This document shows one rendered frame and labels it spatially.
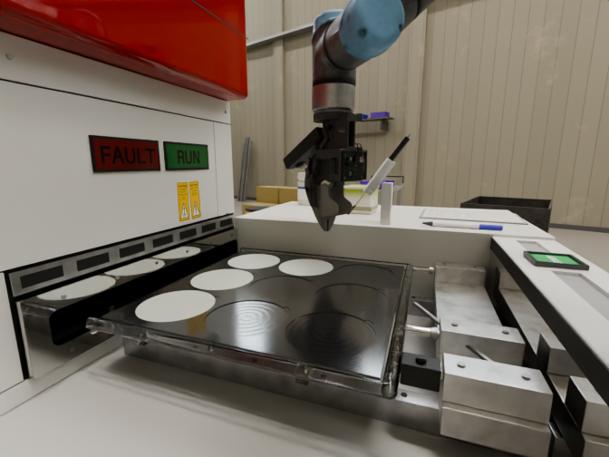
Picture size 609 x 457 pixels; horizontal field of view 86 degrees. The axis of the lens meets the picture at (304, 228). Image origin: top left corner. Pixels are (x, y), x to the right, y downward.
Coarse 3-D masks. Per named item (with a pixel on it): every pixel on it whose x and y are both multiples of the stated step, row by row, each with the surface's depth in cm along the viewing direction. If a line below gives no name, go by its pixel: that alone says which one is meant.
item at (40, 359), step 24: (192, 240) 63; (216, 240) 68; (120, 264) 48; (144, 264) 51; (168, 264) 56; (48, 288) 39; (72, 288) 41; (96, 288) 44; (24, 312) 36; (48, 312) 38; (24, 336) 36; (48, 336) 38; (72, 336) 42; (96, 336) 44; (24, 360) 37; (48, 360) 38
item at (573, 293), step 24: (504, 240) 55; (528, 240) 55; (552, 240) 55; (528, 264) 42; (552, 288) 34; (576, 288) 35; (600, 288) 34; (576, 312) 29; (600, 312) 29; (600, 336) 24
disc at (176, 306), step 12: (156, 300) 46; (168, 300) 46; (180, 300) 46; (192, 300) 46; (204, 300) 46; (144, 312) 42; (156, 312) 42; (168, 312) 42; (180, 312) 42; (192, 312) 42
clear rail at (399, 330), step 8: (408, 272) 56; (408, 280) 53; (408, 288) 49; (400, 296) 48; (408, 296) 47; (400, 304) 44; (408, 304) 45; (400, 312) 41; (400, 320) 39; (400, 328) 37; (392, 336) 36; (400, 336) 36; (392, 344) 34; (400, 344) 34; (392, 352) 33; (400, 352) 33; (392, 360) 31; (400, 360) 32; (392, 368) 30; (400, 368) 31; (384, 376) 29; (392, 376) 29; (392, 392) 27
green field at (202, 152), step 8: (168, 144) 55; (176, 144) 57; (168, 152) 55; (176, 152) 57; (184, 152) 59; (192, 152) 61; (200, 152) 63; (168, 160) 55; (176, 160) 57; (184, 160) 59; (192, 160) 61; (200, 160) 63
